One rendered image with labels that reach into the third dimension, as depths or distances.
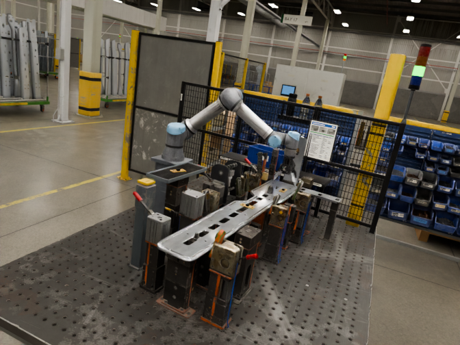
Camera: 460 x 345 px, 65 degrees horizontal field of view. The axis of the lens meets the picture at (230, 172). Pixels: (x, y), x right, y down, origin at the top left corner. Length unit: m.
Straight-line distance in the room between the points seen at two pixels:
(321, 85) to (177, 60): 4.91
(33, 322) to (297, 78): 8.11
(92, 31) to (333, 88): 5.79
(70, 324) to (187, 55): 3.57
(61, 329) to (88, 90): 8.38
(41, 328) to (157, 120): 3.61
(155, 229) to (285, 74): 7.77
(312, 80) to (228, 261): 7.74
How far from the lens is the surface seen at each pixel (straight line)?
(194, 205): 1.77
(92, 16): 9.69
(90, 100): 9.69
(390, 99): 2.84
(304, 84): 8.98
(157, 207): 2.46
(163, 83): 4.77
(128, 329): 1.58
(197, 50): 4.54
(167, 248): 1.51
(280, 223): 2.04
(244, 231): 1.67
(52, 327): 1.62
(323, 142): 2.89
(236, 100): 2.21
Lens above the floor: 1.73
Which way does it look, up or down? 16 degrees down
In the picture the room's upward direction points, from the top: 9 degrees clockwise
